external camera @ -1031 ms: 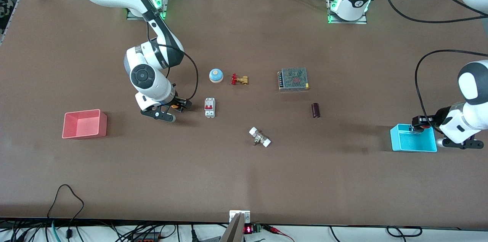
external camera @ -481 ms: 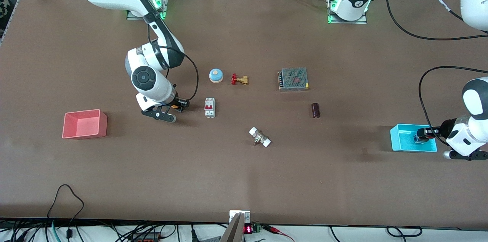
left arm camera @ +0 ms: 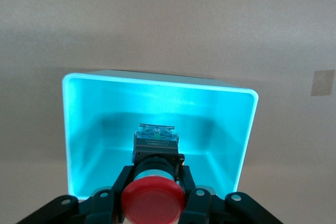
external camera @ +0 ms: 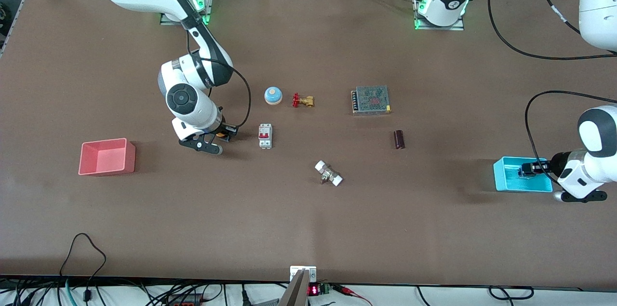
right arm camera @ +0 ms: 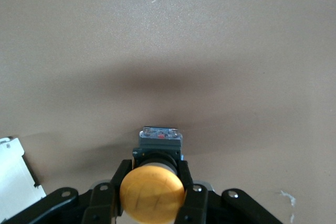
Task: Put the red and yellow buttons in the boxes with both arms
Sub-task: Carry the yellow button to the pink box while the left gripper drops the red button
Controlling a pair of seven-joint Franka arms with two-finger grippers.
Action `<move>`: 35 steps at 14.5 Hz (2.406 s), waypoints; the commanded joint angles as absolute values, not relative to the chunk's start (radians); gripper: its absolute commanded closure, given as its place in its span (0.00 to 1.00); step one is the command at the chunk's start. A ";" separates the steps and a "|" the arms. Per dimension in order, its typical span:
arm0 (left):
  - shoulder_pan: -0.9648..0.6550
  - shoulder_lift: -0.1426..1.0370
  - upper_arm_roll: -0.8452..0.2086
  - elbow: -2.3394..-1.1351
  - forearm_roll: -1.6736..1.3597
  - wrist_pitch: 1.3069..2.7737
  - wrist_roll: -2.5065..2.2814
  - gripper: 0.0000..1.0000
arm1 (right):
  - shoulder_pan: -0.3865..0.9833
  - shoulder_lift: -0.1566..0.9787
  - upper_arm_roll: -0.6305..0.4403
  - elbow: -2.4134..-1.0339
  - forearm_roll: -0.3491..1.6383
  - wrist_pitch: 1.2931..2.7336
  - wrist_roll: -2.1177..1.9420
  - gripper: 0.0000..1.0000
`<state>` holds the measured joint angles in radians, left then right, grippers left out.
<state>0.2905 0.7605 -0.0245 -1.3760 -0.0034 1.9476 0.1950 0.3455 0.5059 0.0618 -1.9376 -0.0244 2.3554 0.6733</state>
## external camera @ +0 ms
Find white circuit breaker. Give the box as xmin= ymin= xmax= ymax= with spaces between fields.
xmin=258 ymin=123 xmax=273 ymax=149

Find cyan plastic box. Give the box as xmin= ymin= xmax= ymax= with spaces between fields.
xmin=493 ymin=156 xmax=553 ymax=193

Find blue round buzzer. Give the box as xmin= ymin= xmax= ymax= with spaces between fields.
xmin=264 ymin=86 xmax=283 ymax=106

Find metal fitting white ends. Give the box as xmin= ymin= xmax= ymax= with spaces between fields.
xmin=314 ymin=160 xmax=344 ymax=187

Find pink plastic box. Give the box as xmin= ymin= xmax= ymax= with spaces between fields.
xmin=79 ymin=138 xmax=136 ymax=176

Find metal mesh power supply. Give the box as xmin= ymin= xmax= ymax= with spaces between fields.
xmin=350 ymin=85 xmax=392 ymax=116

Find orange connector block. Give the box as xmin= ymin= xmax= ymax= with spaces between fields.
xmin=166 ymin=294 xmax=205 ymax=306

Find grey metal beam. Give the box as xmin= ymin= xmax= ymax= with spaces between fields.
xmin=279 ymin=269 xmax=309 ymax=306

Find red clip lead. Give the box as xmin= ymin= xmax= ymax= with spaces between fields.
xmin=335 ymin=284 xmax=374 ymax=306

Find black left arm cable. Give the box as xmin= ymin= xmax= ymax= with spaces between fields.
xmin=487 ymin=0 xmax=617 ymax=186

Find black coiled floor cable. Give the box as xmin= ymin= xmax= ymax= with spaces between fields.
xmin=488 ymin=286 xmax=535 ymax=301

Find silver mounting bracket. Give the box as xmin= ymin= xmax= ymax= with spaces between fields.
xmin=290 ymin=266 xmax=318 ymax=283

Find black looped table cable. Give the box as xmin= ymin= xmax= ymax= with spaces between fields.
xmin=59 ymin=233 xmax=107 ymax=303

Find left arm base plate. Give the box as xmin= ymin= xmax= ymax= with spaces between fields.
xmin=414 ymin=0 xmax=465 ymax=31

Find green cable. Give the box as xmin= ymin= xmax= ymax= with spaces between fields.
xmin=65 ymin=278 xmax=79 ymax=306

